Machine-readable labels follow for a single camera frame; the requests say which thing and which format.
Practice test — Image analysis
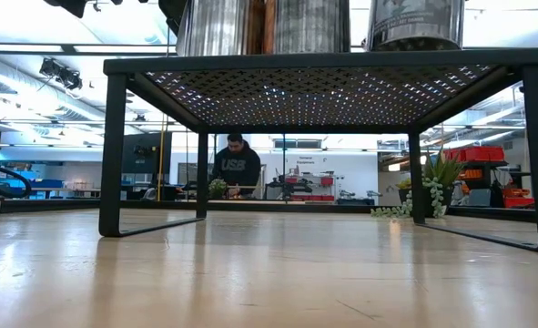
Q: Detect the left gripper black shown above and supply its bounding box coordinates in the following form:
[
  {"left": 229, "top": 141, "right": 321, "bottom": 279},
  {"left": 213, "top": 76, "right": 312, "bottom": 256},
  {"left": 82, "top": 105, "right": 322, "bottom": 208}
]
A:
[{"left": 43, "top": 0, "right": 190, "bottom": 36}]

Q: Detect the black ceiling light fixture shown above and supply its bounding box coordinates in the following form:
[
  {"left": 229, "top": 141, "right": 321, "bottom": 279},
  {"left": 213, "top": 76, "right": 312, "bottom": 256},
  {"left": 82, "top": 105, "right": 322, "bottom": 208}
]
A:
[{"left": 38, "top": 57, "right": 84, "bottom": 91}]

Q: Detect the black perforated metal riser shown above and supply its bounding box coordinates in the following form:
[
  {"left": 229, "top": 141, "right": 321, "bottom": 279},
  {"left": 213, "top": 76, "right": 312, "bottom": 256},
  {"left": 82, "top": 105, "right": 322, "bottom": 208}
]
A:
[{"left": 98, "top": 47, "right": 538, "bottom": 253}]

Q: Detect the black monitor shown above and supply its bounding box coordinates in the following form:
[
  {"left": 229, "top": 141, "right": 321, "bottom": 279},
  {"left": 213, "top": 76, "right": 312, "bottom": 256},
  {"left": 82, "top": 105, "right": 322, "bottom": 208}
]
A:
[{"left": 121, "top": 131, "right": 174, "bottom": 176}]

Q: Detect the yellow vertical pole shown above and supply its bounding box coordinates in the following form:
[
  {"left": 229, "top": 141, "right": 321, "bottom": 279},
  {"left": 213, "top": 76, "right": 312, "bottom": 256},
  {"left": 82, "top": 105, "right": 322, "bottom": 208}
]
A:
[{"left": 157, "top": 115, "right": 167, "bottom": 202}]

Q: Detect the person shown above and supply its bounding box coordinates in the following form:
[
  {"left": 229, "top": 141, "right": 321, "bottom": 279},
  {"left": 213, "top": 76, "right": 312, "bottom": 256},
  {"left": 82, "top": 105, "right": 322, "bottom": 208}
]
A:
[{"left": 210, "top": 132, "right": 262, "bottom": 200}]

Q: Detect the small green plant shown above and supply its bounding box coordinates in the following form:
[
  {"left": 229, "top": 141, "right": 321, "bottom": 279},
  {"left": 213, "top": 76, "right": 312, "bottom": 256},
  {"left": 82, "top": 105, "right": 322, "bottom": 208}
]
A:
[{"left": 208, "top": 178, "right": 228, "bottom": 200}]

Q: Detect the shelf with red bins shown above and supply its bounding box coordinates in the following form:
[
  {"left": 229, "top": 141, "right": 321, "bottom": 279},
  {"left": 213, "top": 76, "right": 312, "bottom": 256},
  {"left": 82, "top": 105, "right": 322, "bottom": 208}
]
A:
[{"left": 285, "top": 172, "right": 337, "bottom": 203}]

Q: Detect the green potted succulent plant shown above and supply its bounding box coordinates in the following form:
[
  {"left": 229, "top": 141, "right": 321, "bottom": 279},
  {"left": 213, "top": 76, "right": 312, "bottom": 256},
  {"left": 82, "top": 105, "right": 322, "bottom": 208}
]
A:
[{"left": 370, "top": 146, "right": 466, "bottom": 220}]

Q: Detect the rack with red bins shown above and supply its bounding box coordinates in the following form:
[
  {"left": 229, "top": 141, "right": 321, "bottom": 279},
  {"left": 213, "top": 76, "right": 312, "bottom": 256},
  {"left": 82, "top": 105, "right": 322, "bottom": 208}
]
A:
[{"left": 443, "top": 144, "right": 537, "bottom": 210}]

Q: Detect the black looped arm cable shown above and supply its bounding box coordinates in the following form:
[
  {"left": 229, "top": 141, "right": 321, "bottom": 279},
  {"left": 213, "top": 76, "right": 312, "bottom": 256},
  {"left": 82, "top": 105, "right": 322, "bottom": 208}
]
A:
[{"left": 0, "top": 157, "right": 33, "bottom": 200}]

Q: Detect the black aluminium rig frame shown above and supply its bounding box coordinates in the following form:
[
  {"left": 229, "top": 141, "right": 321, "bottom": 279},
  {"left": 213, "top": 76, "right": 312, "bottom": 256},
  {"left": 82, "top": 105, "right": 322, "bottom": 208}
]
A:
[{"left": 0, "top": 42, "right": 538, "bottom": 215}]

